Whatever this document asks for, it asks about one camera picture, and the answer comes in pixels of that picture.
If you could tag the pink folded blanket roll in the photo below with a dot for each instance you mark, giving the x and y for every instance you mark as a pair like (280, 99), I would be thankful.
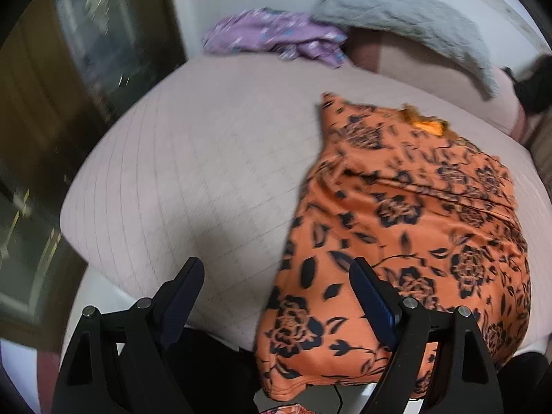
(412, 63)

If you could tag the striped floral cushion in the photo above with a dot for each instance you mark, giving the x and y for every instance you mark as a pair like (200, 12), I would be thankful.
(540, 145)

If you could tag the grey quilted blanket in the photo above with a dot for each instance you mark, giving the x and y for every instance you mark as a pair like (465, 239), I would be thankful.
(432, 23)

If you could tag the wooden glass panel door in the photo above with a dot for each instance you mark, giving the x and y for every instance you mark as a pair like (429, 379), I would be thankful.
(69, 70)

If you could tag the purple floral garment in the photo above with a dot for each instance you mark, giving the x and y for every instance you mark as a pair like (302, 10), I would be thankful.
(289, 34)

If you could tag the black garment on headboard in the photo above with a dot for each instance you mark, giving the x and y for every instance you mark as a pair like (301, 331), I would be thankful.
(535, 92)

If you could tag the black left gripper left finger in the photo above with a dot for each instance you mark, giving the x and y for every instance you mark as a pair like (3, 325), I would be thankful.
(175, 300)

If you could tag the orange black floral garment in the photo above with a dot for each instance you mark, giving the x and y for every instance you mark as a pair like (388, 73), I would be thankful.
(429, 211)

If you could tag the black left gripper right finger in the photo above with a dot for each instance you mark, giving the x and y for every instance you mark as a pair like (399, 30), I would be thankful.
(379, 301)

